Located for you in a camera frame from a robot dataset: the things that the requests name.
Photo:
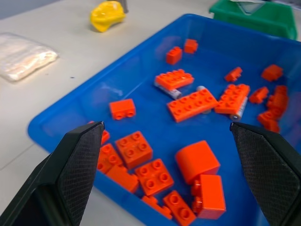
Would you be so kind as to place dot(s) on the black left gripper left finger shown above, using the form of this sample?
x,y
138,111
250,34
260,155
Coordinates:
x,y
70,169

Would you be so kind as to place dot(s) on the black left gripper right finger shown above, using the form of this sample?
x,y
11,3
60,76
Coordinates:
x,y
270,164

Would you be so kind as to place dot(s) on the green plastic bin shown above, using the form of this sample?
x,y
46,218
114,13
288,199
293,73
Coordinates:
x,y
263,17

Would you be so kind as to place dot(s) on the white cylindrical battery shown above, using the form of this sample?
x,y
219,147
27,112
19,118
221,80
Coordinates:
x,y
240,110
201,88
172,93

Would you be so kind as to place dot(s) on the rounded orange building block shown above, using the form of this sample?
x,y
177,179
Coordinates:
x,y
196,161

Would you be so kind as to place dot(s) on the blue plastic tray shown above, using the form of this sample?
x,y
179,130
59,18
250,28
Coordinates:
x,y
164,122

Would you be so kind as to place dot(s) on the clear plastic bag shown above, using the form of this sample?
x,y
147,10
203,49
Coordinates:
x,y
21,56

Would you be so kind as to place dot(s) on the yellow crumpled plastic object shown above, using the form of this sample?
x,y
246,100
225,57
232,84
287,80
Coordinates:
x,y
105,16

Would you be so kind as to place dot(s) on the clear plastic sheet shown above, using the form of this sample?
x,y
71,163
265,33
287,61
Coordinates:
x,y
247,3

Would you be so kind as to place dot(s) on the dark metal post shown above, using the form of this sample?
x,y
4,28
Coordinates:
x,y
126,5

